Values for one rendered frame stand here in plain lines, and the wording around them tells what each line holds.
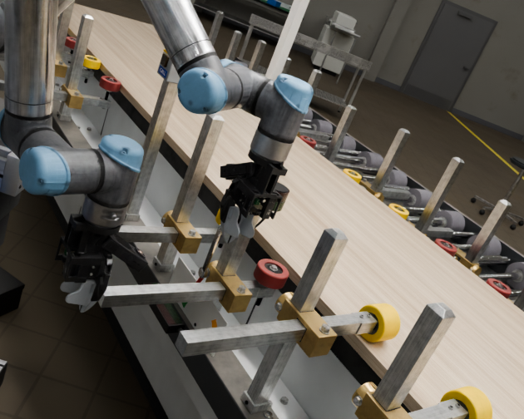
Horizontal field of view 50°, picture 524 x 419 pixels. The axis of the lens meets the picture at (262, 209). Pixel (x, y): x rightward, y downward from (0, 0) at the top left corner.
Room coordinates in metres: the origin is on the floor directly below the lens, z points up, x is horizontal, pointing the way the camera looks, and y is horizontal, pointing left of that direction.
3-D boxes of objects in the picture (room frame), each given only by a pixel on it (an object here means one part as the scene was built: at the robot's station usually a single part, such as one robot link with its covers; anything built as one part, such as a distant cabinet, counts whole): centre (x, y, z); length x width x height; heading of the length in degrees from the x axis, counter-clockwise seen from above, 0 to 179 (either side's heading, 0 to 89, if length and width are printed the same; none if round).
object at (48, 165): (0.81, 0.33, 1.12); 0.11 x 0.11 x 0.08; 54
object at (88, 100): (2.00, 0.89, 0.80); 0.43 x 0.03 x 0.04; 132
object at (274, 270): (1.19, -0.08, 0.85); 0.08 x 0.08 x 0.11
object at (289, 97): (1.05, 0.03, 1.30); 0.09 x 0.08 x 0.11; 75
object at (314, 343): (0.95, -0.16, 0.95); 0.13 x 0.06 x 0.05; 42
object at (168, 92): (1.53, 0.37, 0.93); 0.05 x 0.04 x 0.45; 42
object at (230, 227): (1.03, 0.04, 1.04); 0.06 x 0.03 x 0.09; 42
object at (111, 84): (2.14, 0.74, 0.85); 0.08 x 0.08 x 0.11
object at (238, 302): (1.14, 0.01, 0.85); 0.13 x 0.06 x 0.05; 42
